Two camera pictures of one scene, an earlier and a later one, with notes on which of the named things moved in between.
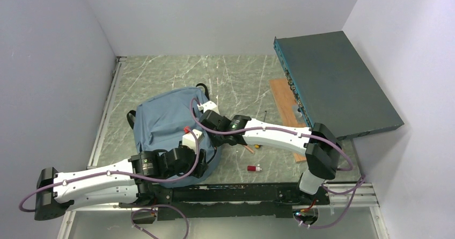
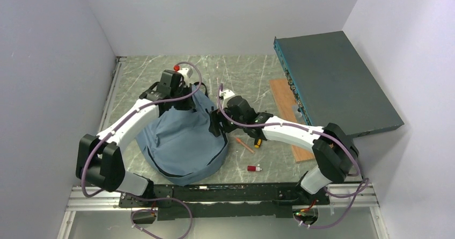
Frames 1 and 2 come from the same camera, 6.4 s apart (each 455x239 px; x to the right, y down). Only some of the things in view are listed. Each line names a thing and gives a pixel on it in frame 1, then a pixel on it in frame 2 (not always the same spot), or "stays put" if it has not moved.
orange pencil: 249,149 stays put
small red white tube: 254,168 stays put
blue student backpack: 159,122 stays put
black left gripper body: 198,171 -> 184,104
